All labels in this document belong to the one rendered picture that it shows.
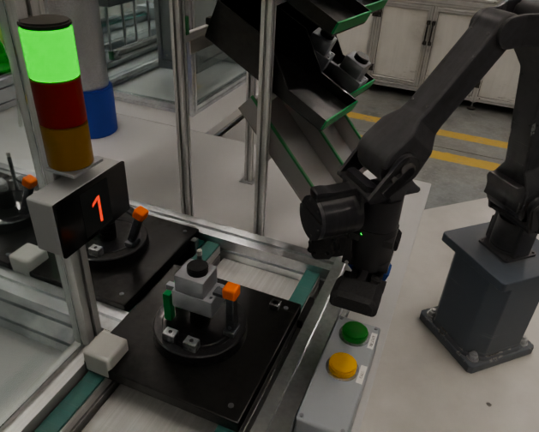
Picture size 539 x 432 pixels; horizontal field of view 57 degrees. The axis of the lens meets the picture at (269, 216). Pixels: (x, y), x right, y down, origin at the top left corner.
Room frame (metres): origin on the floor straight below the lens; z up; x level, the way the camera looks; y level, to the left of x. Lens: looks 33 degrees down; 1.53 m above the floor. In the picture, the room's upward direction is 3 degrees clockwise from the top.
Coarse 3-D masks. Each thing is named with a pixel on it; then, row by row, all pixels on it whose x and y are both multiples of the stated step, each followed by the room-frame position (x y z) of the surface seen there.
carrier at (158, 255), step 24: (120, 216) 0.83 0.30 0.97; (96, 240) 0.72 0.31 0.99; (120, 240) 0.72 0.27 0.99; (144, 240) 0.73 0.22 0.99; (168, 240) 0.76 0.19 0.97; (96, 264) 0.66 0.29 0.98; (120, 264) 0.67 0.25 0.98; (144, 264) 0.68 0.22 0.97; (168, 264) 0.70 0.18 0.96; (96, 288) 0.61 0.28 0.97; (120, 288) 0.62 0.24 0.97; (144, 288) 0.63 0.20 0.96
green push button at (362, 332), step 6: (348, 324) 0.56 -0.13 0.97; (354, 324) 0.56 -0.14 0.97; (360, 324) 0.56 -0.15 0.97; (342, 330) 0.55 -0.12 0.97; (348, 330) 0.55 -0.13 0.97; (354, 330) 0.55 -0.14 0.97; (360, 330) 0.55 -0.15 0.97; (366, 330) 0.55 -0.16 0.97; (348, 336) 0.54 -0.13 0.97; (354, 336) 0.54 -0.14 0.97; (360, 336) 0.54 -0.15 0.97; (366, 336) 0.54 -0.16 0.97; (354, 342) 0.53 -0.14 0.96; (360, 342) 0.53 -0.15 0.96
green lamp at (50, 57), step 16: (32, 32) 0.48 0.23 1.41; (48, 32) 0.48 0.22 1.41; (64, 32) 0.49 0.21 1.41; (32, 48) 0.48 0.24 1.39; (48, 48) 0.48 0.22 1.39; (64, 48) 0.49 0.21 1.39; (32, 64) 0.48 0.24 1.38; (48, 64) 0.48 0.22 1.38; (64, 64) 0.49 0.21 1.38; (48, 80) 0.48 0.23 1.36; (64, 80) 0.49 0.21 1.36
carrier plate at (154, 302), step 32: (160, 288) 0.62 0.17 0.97; (128, 320) 0.55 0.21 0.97; (256, 320) 0.56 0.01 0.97; (288, 320) 0.56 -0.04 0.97; (128, 352) 0.48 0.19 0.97; (160, 352) 0.49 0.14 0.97; (256, 352) 0.50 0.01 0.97; (128, 384) 0.44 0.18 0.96; (160, 384) 0.43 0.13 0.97; (192, 384) 0.43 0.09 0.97; (224, 384) 0.44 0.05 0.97; (256, 384) 0.44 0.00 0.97; (224, 416) 0.39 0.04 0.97
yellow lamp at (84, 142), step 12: (48, 132) 0.48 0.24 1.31; (60, 132) 0.48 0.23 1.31; (72, 132) 0.49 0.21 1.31; (84, 132) 0.50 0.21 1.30; (48, 144) 0.48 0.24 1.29; (60, 144) 0.48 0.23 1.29; (72, 144) 0.48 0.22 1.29; (84, 144) 0.49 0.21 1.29; (48, 156) 0.49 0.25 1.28; (60, 156) 0.48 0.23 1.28; (72, 156) 0.48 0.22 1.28; (84, 156) 0.49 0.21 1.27; (60, 168) 0.48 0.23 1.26; (72, 168) 0.48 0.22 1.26
